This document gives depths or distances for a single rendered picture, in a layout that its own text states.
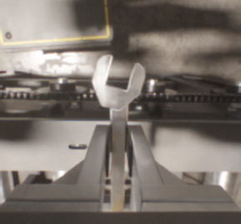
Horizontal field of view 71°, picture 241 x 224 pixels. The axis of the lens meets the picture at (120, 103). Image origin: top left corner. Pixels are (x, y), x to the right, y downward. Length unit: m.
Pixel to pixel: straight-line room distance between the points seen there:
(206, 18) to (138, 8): 0.53
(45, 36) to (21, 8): 0.19
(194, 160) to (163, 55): 1.21
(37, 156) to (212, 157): 0.29
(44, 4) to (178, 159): 1.10
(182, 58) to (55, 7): 0.98
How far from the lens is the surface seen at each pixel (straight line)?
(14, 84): 1.26
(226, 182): 0.76
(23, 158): 0.33
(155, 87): 0.53
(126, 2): 1.48
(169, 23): 1.50
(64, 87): 0.55
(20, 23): 1.25
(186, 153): 0.31
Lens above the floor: 1.41
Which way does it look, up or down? 76 degrees down
